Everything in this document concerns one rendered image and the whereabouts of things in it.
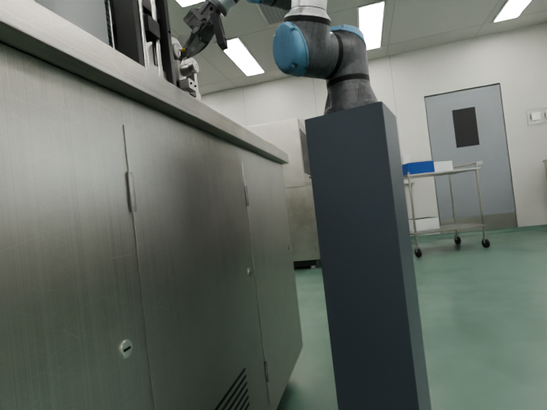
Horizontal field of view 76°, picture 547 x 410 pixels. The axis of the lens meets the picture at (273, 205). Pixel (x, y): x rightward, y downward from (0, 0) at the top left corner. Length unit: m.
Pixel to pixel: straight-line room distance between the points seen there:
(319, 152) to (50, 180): 0.65
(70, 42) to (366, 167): 0.65
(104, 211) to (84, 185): 0.04
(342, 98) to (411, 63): 5.07
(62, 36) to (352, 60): 0.71
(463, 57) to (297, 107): 2.48
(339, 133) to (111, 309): 0.65
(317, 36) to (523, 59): 5.50
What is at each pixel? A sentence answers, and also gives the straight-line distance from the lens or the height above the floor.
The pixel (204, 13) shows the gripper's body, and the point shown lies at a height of 1.35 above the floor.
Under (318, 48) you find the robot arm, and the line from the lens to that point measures 0.93.
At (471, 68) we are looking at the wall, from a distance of 6.10.
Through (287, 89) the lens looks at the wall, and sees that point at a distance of 6.02.
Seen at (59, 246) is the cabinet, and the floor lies 0.66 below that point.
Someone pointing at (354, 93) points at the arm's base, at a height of 0.94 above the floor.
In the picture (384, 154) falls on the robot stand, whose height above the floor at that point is 0.77.
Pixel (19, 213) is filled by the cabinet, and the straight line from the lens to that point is 0.40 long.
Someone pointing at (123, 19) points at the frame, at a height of 1.13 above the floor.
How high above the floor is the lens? 0.67
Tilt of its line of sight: 1 degrees up
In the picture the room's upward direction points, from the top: 7 degrees counter-clockwise
